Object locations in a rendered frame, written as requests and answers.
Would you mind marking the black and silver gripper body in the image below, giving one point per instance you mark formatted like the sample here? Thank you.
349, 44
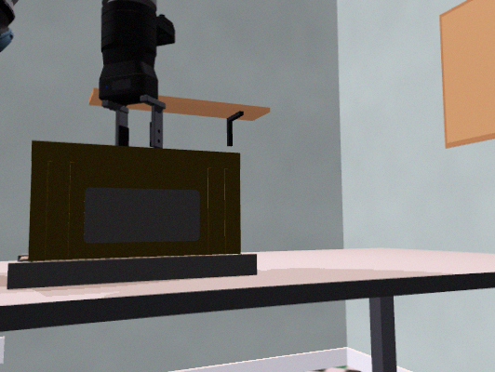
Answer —
129, 33

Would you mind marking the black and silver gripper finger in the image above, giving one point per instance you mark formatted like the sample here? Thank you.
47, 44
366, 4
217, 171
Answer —
121, 119
156, 124

